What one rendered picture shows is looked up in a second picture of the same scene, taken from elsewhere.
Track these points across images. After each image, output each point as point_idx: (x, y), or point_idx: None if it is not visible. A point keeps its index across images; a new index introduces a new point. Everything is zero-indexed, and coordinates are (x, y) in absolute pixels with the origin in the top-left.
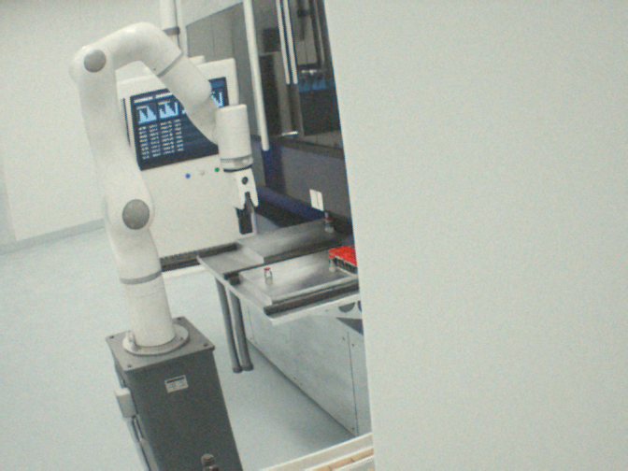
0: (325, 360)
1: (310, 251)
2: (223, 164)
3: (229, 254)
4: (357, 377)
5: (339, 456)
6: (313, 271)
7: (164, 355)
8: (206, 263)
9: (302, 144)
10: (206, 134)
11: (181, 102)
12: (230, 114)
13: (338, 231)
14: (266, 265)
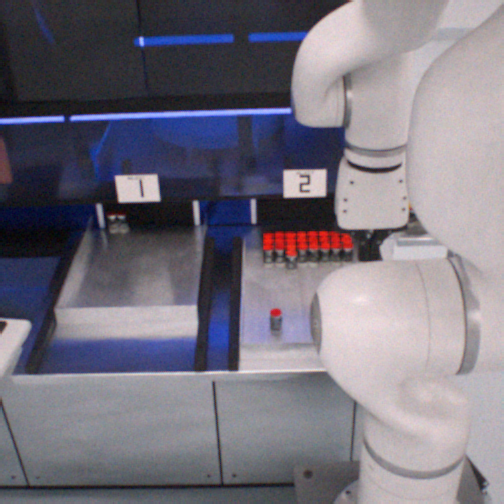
0: (130, 413)
1: (210, 264)
2: (392, 160)
3: (71, 337)
4: (231, 402)
5: None
6: (274, 286)
7: None
8: (75, 373)
9: (94, 103)
10: (320, 108)
11: (411, 40)
12: (414, 58)
13: (138, 224)
14: (242, 311)
